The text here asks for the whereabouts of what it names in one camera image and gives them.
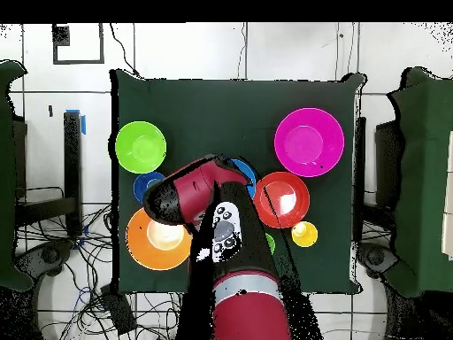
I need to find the light blue bowl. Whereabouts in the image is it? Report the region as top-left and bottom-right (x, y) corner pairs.
(229, 158), (257, 199)

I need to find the red shallow bowl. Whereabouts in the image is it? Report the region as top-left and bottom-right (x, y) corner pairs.
(252, 171), (311, 229)

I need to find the dark green tablecloth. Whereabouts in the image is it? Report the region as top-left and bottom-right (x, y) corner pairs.
(111, 68), (365, 295)

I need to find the small dark blue bowl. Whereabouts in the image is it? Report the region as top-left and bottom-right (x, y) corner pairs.
(133, 171), (166, 204)

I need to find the large pink bowl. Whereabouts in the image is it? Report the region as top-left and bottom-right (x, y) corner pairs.
(273, 107), (345, 178)

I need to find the yellow cup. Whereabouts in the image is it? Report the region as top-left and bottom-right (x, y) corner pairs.
(290, 220), (319, 248)

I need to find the light green bowl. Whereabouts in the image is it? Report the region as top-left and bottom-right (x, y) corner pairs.
(114, 120), (167, 174)

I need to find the large orange bowl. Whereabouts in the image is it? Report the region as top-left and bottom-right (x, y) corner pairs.
(126, 206), (193, 271)

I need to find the black power strip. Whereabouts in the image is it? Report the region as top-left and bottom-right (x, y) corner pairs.
(100, 284), (137, 336)

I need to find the green-clothed side table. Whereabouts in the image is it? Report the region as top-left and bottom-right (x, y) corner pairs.
(385, 66), (453, 298)
(0, 59), (33, 291)

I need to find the black stand frame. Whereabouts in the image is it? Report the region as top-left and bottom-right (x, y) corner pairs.
(13, 111), (84, 236)
(353, 116), (406, 245)

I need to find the tangle of floor cables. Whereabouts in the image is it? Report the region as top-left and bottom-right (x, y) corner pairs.
(15, 203), (185, 340)

